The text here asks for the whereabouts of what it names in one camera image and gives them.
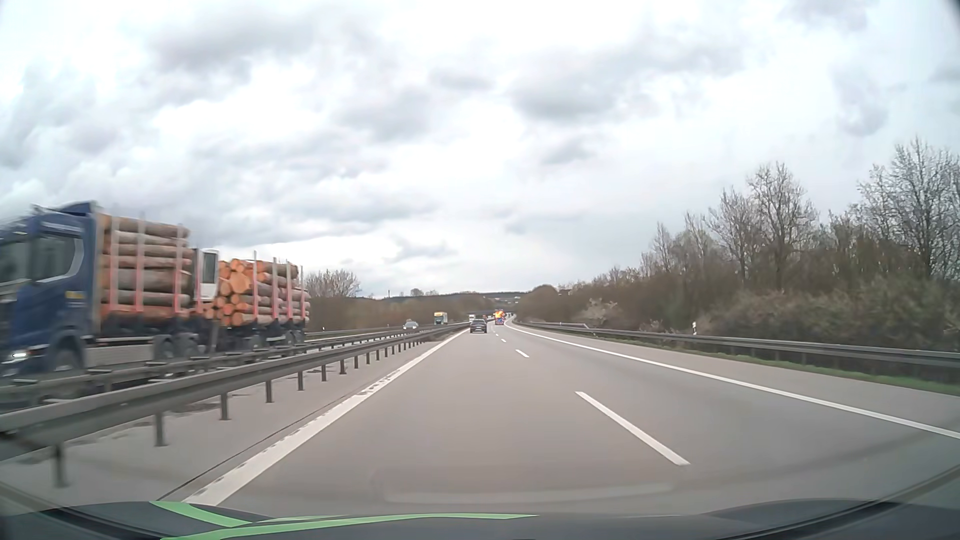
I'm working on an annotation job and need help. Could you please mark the bare trees and bushes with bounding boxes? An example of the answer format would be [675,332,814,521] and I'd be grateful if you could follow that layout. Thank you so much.
[303,268,496,333]

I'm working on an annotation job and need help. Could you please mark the grey metal guard rail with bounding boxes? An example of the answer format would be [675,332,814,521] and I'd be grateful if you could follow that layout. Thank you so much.
[517,321,960,370]
[0,322,470,489]

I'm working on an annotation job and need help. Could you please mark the car's own bonnet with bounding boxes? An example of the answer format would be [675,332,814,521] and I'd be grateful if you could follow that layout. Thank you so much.
[0,480,960,540]

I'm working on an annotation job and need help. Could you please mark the blue log lorry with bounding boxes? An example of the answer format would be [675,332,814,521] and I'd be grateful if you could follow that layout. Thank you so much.
[0,200,312,378]

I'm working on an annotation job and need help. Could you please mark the row of bare trees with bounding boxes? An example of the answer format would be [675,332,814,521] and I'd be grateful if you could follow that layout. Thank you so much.
[517,137,960,354]

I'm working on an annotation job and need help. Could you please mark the grass verge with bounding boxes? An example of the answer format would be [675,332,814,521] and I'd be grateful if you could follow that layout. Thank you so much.
[525,324,960,397]

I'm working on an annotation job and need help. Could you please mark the road markings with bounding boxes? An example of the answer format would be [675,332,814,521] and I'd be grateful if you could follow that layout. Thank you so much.
[183,321,960,506]

